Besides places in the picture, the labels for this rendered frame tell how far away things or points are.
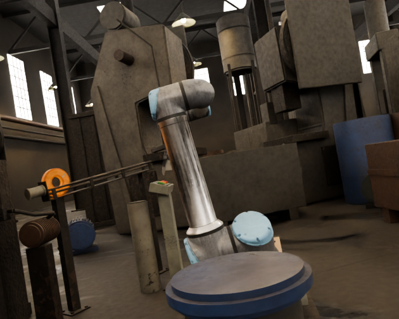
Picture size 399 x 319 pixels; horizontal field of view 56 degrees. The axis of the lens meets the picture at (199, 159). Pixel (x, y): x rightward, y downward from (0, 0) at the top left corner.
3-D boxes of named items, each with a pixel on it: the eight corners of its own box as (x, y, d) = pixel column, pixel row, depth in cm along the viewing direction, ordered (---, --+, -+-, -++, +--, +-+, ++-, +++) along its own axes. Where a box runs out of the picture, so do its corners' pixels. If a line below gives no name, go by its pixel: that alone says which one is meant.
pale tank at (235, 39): (242, 184, 984) (215, 15, 991) (240, 182, 1076) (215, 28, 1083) (278, 178, 980) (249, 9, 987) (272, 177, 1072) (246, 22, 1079)
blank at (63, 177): (54, 202, 206) (58, 202, 204) (35, 182, 199) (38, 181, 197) (72, 182, 216) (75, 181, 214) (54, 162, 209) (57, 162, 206)
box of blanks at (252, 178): (209, 237, 345) (195, 154, 347) (191, 226, 426) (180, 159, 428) (310, 216, 368) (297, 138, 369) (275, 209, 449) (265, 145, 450)
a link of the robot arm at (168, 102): (239, 269, 141) (182, 76, 139) (194, 282, 141) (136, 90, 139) (234, 257, 157) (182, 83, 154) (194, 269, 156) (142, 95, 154)
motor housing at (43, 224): (31, 335, 179) (14, 224, 180) (52, 316, 201) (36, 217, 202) (58, 331, 179) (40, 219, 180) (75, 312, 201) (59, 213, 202)
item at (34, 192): (25, 200, 195) (23, 189, 194) (41, 195, 202) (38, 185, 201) (31, 199, 191) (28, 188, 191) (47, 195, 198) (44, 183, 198)
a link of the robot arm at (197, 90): (211, 69, 141) (206, 98, 209) (178, 78, 141) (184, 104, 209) (220, 99, 141) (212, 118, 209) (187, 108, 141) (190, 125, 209)
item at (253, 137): (272, 194, 620) (261, 128, 622) (310, 197, 515) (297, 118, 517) (242, 200, 604) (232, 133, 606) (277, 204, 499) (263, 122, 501)
